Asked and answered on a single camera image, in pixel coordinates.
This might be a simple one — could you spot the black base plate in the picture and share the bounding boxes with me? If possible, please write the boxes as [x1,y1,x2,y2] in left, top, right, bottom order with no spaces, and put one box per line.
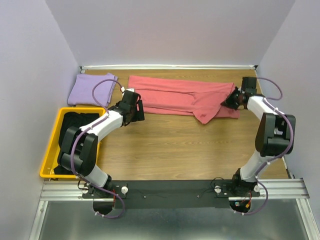
[82,177,260,213]

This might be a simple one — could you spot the black t shirt in bin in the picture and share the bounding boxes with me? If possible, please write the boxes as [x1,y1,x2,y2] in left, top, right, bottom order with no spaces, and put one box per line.
[53,111,100,175]

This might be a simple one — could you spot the yellow plastic bin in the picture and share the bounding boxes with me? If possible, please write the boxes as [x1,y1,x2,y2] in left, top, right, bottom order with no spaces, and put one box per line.
[39,106,106,180]

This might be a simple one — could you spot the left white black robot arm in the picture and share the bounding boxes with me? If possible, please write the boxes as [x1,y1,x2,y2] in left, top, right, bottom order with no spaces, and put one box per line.
[57,88,145,198]

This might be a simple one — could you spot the folded purple t shirt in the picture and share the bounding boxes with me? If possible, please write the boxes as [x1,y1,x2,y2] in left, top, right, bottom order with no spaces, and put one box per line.
[67,73,118,107]

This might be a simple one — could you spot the red t shirt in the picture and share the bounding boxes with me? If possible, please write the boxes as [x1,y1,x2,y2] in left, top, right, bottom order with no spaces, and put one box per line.
[128,75,240,124]

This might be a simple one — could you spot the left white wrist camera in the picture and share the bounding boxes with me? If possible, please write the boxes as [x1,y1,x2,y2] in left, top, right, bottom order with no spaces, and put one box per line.
[120,87,135,93]

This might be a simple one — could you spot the aluminium front rail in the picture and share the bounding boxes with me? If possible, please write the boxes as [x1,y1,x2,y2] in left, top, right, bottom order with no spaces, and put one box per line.
[40,179,310,201]

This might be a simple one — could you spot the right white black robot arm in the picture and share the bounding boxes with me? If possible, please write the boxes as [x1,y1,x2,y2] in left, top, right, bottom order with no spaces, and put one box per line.
[221,76,296,196]

